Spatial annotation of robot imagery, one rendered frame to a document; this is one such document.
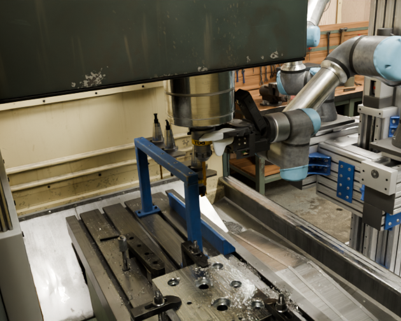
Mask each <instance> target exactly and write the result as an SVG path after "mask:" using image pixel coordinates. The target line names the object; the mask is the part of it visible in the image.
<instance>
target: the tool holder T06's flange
mask: <svg viewBox="0 0 401 321"><path fill-rule="evenodd" d="M188 131H189V132H192V131H193V132H194V134H205V133H209V132H213V131H215V126H212V127H197V128H193V127H189V128H188Z"/></svg>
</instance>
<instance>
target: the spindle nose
mask: <svg viewBox="0 0 401 321"><path fill-rule="evenodd" d="M163 84H164V99H165V112H166V114H167V121H168V122H170V123H171V124H172V125H176V126H179V127H193V128H197V127H212V126H216V125H222V124H226V123H227V122H230V121H231V120H232V119H233V118H234V117H235V110H236V89H235V87H234V86H235V71H227V72H222V73H213V74H208V75H200V76H192V77H187V78H178V79H173V80H165V81H163Z"/></svg>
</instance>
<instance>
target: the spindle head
mask: <svg viewBox="0 0 401 321"><path fill-rule="evenodd" d="M307 12H308V0H0V104H6V103H14V102H19V101H28V100H33V99H41V98H46V97H55V96H63V95H68V94H76V93H81V92H90V91H95V90H103V89H112V88H117V87H125V86H130V85H138V84H143V83H151V82H160V81H165V80H173V79H178V78H187V77H192V76H200V75H208V74H213V73H222V72H227V71H235V70H240V69H249V68H257V67H262V66H270V65H275V64H284V63H289V62H297V61H304V60H305V58H304V57H306V50H307Z"/></svg>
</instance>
